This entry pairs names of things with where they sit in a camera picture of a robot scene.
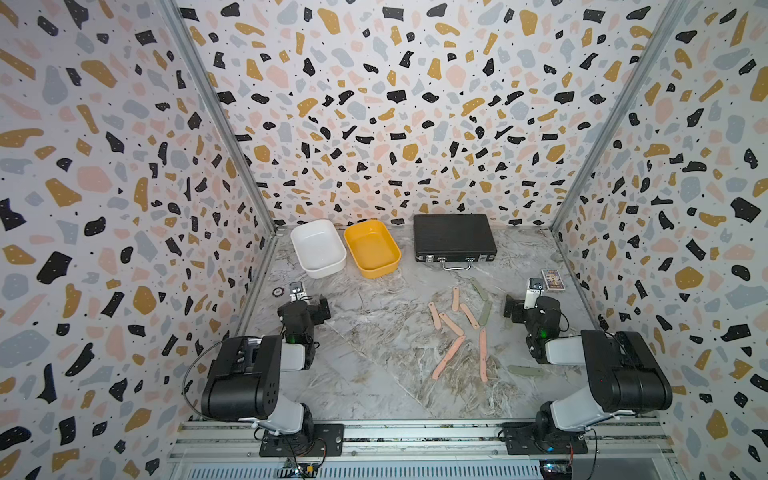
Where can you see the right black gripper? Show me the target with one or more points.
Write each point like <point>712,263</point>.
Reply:
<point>518,306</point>

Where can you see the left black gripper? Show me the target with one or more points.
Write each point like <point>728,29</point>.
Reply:
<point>315,315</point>

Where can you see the white plastic bin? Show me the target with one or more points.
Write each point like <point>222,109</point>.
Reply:
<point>319,248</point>

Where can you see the long pink sheathed knife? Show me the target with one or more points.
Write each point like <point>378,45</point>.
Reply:
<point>450,353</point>

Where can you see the yellow plastic bin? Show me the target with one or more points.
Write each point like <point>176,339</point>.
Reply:
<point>373,248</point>

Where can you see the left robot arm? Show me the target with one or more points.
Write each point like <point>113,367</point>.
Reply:
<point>243,382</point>

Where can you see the green knife near arm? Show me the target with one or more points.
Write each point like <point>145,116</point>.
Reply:
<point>527,371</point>

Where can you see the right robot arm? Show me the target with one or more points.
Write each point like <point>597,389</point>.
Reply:
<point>623,376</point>

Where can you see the playing card box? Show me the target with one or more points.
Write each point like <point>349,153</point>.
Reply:
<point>552,279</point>

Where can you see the green folding knife middle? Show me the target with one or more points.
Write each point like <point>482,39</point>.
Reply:
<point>485,313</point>

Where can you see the green folding knife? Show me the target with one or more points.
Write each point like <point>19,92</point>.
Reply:
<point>479,289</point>
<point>485,313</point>

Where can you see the green folding knife upper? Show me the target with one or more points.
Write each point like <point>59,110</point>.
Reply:
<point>479,289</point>

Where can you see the pink folding knife right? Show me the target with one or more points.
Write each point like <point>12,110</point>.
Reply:
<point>470,316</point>

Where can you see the pink folding knife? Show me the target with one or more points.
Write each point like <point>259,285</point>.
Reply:
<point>435,316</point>
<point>446,320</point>
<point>470,316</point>
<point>455,299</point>

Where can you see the pink folding knife middle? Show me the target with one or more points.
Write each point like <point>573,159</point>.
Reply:
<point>446,320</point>

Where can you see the pink folding knife upper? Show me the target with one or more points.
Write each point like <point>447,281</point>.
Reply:
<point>455,299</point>

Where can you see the pink folding knife left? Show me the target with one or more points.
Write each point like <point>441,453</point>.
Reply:
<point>435,316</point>

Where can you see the black ribbed briefcase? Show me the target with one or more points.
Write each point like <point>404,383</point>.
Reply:
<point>453,238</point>

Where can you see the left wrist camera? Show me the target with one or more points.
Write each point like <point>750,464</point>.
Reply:
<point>297,291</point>

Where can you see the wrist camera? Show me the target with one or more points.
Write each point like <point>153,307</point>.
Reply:
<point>534,289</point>
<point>297,291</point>

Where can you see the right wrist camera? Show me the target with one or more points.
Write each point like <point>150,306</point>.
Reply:
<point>534,289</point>

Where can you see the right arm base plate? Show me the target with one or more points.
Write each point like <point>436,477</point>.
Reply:
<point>529,439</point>

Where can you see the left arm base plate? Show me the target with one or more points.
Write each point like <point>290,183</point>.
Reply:
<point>318,440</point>

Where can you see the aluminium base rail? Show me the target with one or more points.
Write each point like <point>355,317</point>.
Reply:
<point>421,449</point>

